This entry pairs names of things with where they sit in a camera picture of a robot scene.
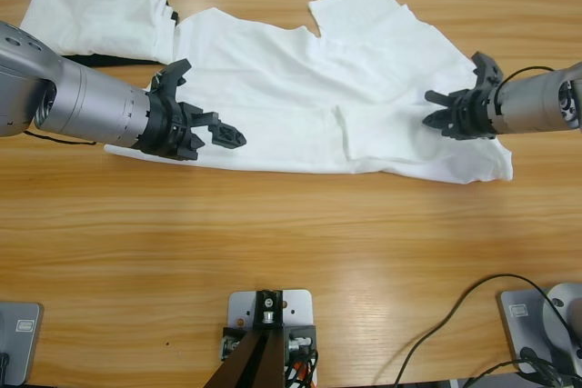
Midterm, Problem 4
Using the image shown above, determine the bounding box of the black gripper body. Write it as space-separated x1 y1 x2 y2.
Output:
447 85 501 141
135 90 220 162

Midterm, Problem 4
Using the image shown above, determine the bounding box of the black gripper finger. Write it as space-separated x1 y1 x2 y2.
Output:
186 131 206 156
421 108 457 134
424 90 458 109
208 119 249 150

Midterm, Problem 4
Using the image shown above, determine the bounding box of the white t-shirt with black print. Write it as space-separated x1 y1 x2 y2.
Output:
103 0 515 185

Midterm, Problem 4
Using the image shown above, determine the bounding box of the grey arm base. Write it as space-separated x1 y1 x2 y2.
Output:
0 300 45 387
495 282 582 378

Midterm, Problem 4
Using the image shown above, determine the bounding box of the folded black garment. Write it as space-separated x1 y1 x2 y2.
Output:
58 0 181 69

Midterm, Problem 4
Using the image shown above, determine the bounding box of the folded white t-shirt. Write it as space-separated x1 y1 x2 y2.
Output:
20 0 179 65

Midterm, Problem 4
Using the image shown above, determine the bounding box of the black base plug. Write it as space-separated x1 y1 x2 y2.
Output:
519 345 572 388

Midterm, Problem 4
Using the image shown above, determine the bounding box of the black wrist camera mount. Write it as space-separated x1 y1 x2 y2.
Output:
151 58 192 103
470 51 506 89

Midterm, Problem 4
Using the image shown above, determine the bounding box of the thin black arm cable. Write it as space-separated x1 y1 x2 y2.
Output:
23 130 97 147
498 65 557 85

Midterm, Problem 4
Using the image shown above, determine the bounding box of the arm base with cable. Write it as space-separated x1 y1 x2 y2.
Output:
393 274 581 388

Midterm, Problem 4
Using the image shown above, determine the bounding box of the black post clamp with bolt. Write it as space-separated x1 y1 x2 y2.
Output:
253 287 286 331

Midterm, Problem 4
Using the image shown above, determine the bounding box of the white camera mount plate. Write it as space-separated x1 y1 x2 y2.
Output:
226 288 316 364

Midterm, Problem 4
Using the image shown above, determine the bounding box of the black post bracket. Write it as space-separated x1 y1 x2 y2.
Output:
284 323 318 358
219 324 250 362

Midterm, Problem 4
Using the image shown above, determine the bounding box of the dark camera post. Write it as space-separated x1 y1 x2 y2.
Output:
202 327 288 388

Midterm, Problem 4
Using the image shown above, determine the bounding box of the orange cable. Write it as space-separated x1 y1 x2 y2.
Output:
286 358 315 388

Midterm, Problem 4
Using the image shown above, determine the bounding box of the black mount cable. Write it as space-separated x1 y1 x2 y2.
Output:
297 346 323 388

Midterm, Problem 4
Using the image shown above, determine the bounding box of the short black cable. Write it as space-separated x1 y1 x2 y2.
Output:
457 359 528 388

